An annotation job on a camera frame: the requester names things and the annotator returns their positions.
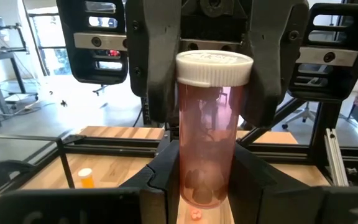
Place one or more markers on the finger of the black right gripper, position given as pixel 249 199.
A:
pixel 154 46
pixel 275 46

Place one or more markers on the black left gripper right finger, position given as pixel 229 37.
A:
pixel 259 199

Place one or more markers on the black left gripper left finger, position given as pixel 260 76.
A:
pixel 160 186

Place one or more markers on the small pink pill bottle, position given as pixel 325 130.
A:
pixel 210 124

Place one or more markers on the small orange pill bottle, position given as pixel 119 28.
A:
pixel 86 182

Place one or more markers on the silver aluminium extrusion bar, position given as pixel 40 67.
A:
pixel 337 161

